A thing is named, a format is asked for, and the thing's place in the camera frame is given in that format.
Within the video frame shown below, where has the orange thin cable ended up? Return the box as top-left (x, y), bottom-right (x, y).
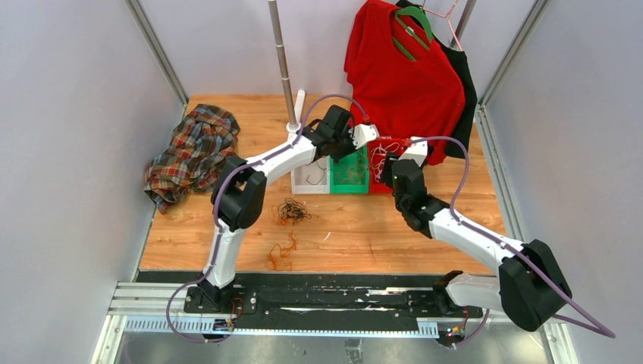
top-left (265, 200), bottom-right (300, 272)
top-left (334, 150), bottom-right (370, 188)

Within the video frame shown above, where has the black thin cable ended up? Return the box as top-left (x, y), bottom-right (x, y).
top-left (276, 198), bottom-right (313, 226)
top-left (305, 159), bottom-right (328, 187)

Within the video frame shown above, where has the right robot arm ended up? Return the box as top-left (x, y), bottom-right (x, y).
top-left (382, 155), bottom-right (572, 331)

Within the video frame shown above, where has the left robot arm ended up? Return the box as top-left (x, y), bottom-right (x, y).
top-left (196, 105), bottom-right (356, 313)

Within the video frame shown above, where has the red plastic bin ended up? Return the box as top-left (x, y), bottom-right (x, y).
top-left (367, 136), bottom-right (407, 194)

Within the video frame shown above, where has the green plastic bin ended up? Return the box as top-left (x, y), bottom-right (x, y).
top-left (330, 146), bottom-right (369, 194)

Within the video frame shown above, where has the white plastic bin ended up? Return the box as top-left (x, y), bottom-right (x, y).
top-left (290, 158), bottom-right (331, 195)

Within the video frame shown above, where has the white rack base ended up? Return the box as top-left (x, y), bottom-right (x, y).
top-left (286, 89), bottom-right (306, 142)

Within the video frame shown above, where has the black t-shirt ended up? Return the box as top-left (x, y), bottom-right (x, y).
top-left (388, 1), bottom-right (476, 165)

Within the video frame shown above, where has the red t-shirt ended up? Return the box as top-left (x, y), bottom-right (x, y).
top-left (343, 1), bottom-right (466, 165)

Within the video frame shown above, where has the plaid flannel shirt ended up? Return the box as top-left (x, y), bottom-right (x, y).
top-left (143, 104), bottom-right (240, 214)

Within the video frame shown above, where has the green clothes hanger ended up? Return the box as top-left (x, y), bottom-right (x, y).
top-left (390, 5), bottom-right (438, 62)

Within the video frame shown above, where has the silver rack pole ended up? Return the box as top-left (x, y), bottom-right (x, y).
top-left (268, 0), bottom-right (299, 133)
top-left (449, 0), bottom-right (477, 51)

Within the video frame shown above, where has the right silver rack pole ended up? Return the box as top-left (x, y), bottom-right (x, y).
top-left (449, 0), bottom-right (477, 51)

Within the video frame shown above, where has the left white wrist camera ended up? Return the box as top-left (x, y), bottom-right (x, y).
top-left (351, 124), bottom-right (379, 149)

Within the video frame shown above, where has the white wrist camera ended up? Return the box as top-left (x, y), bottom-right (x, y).
top-left (399, 136), bottom-right (429, 168)
top-left (351, 124), bottom-right (379, 149)

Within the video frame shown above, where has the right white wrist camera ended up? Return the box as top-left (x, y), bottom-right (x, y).
top-left (399, 136), bottom-right (429, 168)

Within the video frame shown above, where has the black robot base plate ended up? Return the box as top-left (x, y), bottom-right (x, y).
top-left (183, 271), bottom-right (483, 334)

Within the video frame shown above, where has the pink wire hanger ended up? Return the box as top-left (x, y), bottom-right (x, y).
top-left (420, 0), bottom-right (463, 51)

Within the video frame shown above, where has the aluminium frame rail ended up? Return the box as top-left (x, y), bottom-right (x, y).
top-left (93, 271), bottom-right (578, 363)

